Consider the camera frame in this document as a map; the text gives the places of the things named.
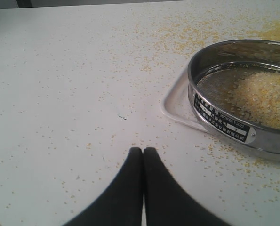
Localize yellow grain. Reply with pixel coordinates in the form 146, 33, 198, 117
225, 72, 280, 129

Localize white plastic tray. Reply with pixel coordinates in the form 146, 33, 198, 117
160, 66, 207, 133

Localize round stainless steel sieve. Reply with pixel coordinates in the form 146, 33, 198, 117
187, 40, 280, 161

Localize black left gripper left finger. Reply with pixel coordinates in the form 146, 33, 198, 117
65, 147, 144, 226

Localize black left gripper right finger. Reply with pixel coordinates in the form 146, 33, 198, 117
143, 147, 219, 226

